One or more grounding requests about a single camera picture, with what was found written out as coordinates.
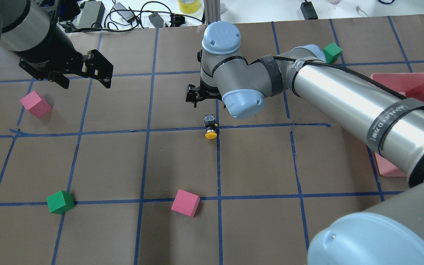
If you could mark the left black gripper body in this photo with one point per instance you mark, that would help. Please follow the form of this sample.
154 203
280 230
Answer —
47 48

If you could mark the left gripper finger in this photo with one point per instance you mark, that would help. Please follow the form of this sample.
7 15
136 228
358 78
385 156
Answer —
59 79
99 68

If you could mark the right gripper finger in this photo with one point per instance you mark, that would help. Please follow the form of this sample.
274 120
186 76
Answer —
193 94

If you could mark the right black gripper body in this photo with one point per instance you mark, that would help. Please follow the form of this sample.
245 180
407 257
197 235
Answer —
209 93

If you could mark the yellow push button switch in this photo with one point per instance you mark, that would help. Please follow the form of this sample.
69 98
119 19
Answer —
210 126

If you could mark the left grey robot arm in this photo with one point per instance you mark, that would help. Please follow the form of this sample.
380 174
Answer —
29 29

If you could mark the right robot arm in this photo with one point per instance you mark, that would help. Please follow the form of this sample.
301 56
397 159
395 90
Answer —
390 124

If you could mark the pink cube upper left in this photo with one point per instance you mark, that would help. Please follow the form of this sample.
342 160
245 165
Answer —
34 103

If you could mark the pink cube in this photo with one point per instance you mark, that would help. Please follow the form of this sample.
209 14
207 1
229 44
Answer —
34 103
185 203

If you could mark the black power brick left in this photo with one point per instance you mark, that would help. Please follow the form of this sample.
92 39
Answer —
92 13

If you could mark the grey power adapter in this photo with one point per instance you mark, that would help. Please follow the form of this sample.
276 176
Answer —
124 13

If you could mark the small black adapter centre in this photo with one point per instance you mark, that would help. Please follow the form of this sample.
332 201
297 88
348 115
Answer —
156 20

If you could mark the yellow tape roll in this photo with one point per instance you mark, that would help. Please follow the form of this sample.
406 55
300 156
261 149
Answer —
189 6

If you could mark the pink cube bottom centre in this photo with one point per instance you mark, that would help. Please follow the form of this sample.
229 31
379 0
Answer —
185 203

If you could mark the green cube lower left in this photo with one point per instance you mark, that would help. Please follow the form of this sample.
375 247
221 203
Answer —
60 202

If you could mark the green cube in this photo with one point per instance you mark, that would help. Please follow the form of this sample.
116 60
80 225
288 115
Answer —
60 202
332 52

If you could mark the black power adapter right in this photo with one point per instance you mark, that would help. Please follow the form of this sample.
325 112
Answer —
308 11

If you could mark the green cube upper right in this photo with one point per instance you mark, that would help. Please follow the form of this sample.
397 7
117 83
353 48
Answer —
332 52

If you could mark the pink plastic bin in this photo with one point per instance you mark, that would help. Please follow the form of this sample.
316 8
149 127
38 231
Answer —
409 84

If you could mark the aluminium profile post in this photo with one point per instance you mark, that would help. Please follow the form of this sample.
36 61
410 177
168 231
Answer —
212 11

